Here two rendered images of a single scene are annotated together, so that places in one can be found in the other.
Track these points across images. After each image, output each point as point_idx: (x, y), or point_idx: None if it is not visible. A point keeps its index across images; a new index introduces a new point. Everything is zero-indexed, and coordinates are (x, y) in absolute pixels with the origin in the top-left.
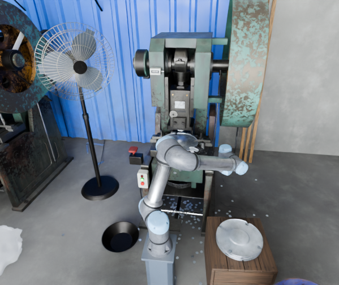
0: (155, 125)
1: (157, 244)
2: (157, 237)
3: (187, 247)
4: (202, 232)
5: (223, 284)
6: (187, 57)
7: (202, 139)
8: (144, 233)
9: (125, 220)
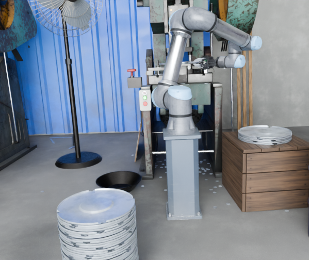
0: (146, 70)
1: (180, 115)
2: (180, 104)
3: (201, 185)
4: (216, 173)
5: (258, 177)
6: None
7: None
8: (146, 182)
9: None
